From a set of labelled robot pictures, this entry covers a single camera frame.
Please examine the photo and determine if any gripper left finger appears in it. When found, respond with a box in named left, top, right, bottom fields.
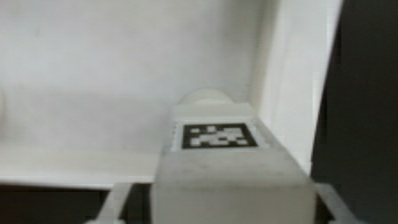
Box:
left=84, top=183, right=132, bottom=224

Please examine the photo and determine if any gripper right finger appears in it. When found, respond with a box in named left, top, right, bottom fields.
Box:
left=317, top=183, right=363, bottom=224

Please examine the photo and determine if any white table leg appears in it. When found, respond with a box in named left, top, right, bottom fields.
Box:
left=151, top=89, right=317, bottom=224

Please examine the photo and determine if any white square table top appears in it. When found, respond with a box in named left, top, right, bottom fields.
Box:
left=0, top=0, right=345, bottom=188

